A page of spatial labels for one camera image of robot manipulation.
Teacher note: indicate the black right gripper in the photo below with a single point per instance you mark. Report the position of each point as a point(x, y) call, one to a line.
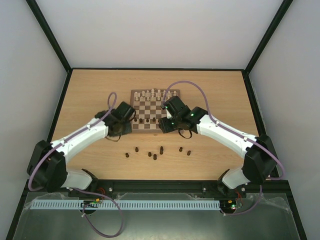
point(164, 124)

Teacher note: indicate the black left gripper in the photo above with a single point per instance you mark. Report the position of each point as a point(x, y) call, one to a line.
point(129, 130)

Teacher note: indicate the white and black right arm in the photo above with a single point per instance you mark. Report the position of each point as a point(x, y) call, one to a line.
point(258, 152)

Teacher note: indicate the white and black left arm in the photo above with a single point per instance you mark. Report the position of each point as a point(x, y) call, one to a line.
point(48, 163)

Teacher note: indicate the wooden folding chess board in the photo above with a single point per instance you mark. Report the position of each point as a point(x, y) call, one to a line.
point(147, 109)

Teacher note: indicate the left electronics board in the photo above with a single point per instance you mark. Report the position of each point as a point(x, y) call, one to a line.
point(91, 203)

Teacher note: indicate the electronics board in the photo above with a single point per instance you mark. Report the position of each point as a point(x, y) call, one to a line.
point(233, 204)
point(91, 203)

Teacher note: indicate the right electronics board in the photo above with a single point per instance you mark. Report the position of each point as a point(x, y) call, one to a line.
point(233, 204)

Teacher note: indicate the black aluminium frame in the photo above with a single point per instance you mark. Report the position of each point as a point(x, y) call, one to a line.
point(170, 186)

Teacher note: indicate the light blue slotted cable duct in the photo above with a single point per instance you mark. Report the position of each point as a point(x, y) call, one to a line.
point(57, 204)

